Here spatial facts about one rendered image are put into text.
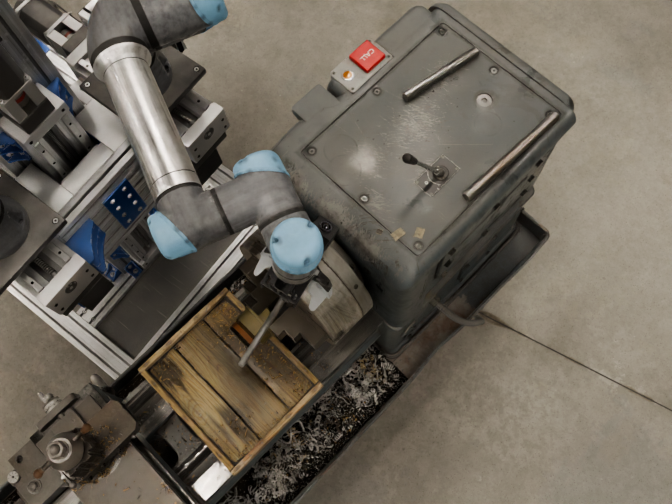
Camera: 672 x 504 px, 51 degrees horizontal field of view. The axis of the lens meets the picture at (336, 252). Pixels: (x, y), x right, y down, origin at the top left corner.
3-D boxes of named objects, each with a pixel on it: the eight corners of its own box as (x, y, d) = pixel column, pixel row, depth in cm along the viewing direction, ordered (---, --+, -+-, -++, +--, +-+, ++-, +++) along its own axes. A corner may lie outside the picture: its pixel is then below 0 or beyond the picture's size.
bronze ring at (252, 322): (253, 292, 157) (222, 321, 156) (281, 320, 155) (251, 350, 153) (259, 303, 166) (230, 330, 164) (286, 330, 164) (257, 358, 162)
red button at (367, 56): (366, 44, 163) (366, 38, 161) (385, 59, 162) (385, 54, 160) (348, 60, 162) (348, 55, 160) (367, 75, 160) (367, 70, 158)
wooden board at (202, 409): (228, 290, 185) (225, 286, 181) (324, 387, 176) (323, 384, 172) (141, 372, 179) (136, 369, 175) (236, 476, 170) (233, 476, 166)
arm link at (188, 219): (50, -9, 113) (154, 250, 98) (114, -34, 114) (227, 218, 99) (78, 35, 124) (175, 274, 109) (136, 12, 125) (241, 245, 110)
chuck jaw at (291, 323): (303, 291, 159) (340, 326, 155) (306, 298, 164) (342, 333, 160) (268, 326, 157) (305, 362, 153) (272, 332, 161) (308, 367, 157)
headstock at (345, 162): (419, 76, 204) (430, -16, 167) (548, 180, 192) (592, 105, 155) (270, 214, 192) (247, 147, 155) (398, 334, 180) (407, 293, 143)
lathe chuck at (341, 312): (267, 236, 180) (266, 203, 149) (354, 324, 178) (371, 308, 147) (241, 260, 178) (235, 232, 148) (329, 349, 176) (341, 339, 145)
